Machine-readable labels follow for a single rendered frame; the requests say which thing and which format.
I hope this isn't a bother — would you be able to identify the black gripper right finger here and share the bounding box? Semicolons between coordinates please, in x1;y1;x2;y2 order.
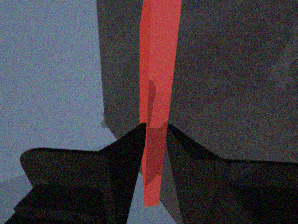
166;124;298;224

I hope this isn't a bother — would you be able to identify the red box lid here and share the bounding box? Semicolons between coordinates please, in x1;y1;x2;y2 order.
140;0;182;206

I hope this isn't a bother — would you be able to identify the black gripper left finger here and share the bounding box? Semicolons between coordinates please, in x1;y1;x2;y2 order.
20;123;146;224

